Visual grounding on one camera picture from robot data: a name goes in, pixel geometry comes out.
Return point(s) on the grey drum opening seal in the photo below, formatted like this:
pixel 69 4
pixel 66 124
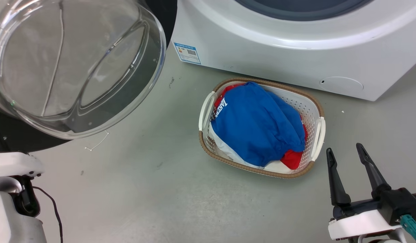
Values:
pixel 295 10

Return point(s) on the white washing machine body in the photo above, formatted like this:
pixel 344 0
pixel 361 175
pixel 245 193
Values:
pixel 279 57

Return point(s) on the white thread piece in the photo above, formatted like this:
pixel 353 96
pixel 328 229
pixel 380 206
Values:
pixel 98 143

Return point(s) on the white laundry basket brown rim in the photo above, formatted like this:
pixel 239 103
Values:
pixel 312 111

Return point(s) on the blue garment white lettering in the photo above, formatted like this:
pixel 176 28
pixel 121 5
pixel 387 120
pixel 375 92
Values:
pixel 258 125

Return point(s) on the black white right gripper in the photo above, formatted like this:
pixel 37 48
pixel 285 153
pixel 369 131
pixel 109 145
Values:
pixel 366 222

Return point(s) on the blue energy label sticker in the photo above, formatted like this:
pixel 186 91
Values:
pixel 187 53

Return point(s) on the red garment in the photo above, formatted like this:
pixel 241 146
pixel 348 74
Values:
pixel 290 160

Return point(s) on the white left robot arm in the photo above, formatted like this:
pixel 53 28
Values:
pixel 12 219

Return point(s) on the round filter cover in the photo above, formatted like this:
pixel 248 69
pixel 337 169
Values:
pixel 341 84

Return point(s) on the round glass washing machine door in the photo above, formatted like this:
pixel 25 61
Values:
pixel 76 67

